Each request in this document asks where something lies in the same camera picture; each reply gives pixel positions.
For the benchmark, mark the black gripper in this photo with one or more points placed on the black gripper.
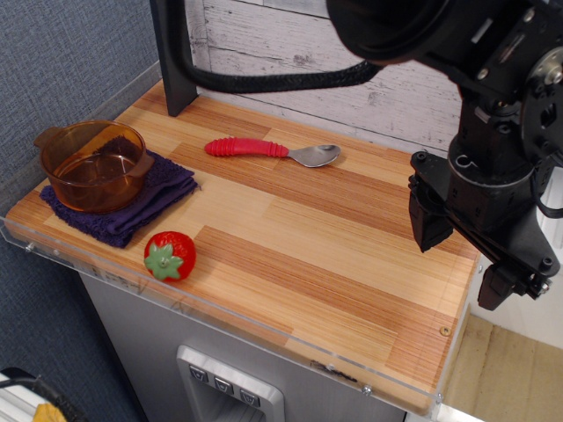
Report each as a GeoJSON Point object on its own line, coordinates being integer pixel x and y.
{"type": "Point", "coordinates": [486, 189]}

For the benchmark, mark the amber glass pot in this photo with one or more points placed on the amber glass pot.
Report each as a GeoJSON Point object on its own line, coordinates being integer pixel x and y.
{"type": "Point", "coordinates": [96, 166]}

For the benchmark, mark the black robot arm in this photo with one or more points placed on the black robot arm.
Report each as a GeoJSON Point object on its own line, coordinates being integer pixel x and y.
{"type": "Point", "coordinates": [505, 57]}

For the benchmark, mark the clear acrylic table guard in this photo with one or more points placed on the clear acrylic table guard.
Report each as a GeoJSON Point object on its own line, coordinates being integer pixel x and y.
{"type": "Point", "coordinates": [380, 344]}

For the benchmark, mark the silver dispenser button panel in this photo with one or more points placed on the silver dispenser button panel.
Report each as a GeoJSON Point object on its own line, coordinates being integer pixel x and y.
{"type": "Point", "coordinates": [219, 392]}

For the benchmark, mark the red toy strawberry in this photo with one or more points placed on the red toy strawberry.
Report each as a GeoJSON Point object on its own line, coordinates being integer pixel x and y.
{"type": "Point", "coordinates": [170, 256]}

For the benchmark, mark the purple folded towel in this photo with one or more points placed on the purple folded towel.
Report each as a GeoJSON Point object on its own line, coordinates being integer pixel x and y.
{"type": "Point", "coordinates": [166, 184]}

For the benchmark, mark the grey toy fridge cabinet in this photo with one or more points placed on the grey toy fridge cabinet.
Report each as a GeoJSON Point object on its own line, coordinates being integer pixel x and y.
{"type": "Point", "coordinates": [146, 334]}

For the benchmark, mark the yellow object at corner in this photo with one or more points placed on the yellow object at corner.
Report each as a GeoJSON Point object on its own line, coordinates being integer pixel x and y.
{"type": "Point", "coordinates": [48, 413]}

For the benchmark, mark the red handled metal spoon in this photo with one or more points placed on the red handled metal spoon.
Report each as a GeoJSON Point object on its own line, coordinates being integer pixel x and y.
{"type": "Point", "coordinates": [310, 157]}

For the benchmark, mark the left black vertical post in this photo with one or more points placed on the left black vertical post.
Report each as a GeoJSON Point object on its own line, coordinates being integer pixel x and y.
{"type": "Point", "coordinates": [174, 53]}

